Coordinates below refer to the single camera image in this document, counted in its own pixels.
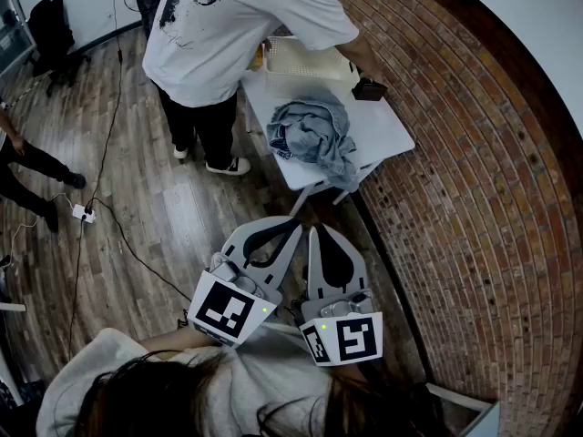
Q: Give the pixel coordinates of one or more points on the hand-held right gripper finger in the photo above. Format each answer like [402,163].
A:
[315,271]
[360,276]

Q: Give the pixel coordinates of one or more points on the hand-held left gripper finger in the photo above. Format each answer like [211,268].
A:
[284,262]
[241,232]

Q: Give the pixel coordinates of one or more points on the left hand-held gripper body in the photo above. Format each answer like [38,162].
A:
[218,310]

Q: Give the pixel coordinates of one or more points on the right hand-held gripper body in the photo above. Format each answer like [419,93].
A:
[360,339]

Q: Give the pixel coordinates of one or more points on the blue denim garment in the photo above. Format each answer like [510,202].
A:
[314,135]

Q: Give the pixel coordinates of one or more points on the cream perforated plastic basket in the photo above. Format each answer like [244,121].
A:
[305,62]

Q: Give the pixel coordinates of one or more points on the person's left forearm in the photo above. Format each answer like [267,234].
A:
[177,340]

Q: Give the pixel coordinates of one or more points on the black tissue box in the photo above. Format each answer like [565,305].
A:
[368,90]

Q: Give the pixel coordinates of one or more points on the person's white shirt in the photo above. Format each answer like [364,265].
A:
[273,371]

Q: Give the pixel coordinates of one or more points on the white power strip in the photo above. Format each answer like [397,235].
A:
[84,213]

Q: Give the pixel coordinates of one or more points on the black office chair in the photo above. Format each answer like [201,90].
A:
[52,39]

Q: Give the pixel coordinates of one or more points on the white table leg frame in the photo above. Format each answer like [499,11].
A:
[304,198]

